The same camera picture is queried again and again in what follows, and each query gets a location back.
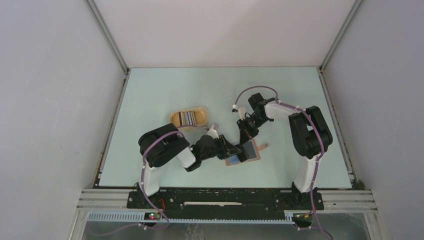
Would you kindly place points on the aluminium frame rail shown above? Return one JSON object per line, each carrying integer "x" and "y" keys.
{"x": 334, "y": 201}

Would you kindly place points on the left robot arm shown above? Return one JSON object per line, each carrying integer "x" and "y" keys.
{"x": 161, "y": 145}

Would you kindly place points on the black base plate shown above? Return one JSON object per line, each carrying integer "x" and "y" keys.
{"x": 241, "y": 204}

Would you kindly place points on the yellow oval card tray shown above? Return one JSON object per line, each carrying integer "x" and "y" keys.
{"x": 202, "y": 119}

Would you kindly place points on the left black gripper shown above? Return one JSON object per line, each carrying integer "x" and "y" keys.
{"x": 227, "y": 148}

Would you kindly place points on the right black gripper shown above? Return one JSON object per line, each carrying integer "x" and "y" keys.
{"x": 245, "y": 133}

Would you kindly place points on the brown leather card holder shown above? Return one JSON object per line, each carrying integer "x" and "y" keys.
{"x": 234, "y": 160}

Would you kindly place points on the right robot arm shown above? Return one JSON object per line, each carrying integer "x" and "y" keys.
{"x": 310, "y": 133}

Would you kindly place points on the grey cable duct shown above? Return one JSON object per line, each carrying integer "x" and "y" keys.
{"x": 139, "y": 217}

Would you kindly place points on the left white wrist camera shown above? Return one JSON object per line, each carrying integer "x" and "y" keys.
{"x": 213, "y": 131}

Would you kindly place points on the dark grey credit card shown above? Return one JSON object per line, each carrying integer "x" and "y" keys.
{"x": 251, "y": 149}

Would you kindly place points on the cards in tray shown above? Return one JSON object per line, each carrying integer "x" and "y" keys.
{"x": 187, "y": 118}

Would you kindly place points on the black VIP credit card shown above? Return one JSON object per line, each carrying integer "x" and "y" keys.
{"x": 242, "y": 155}

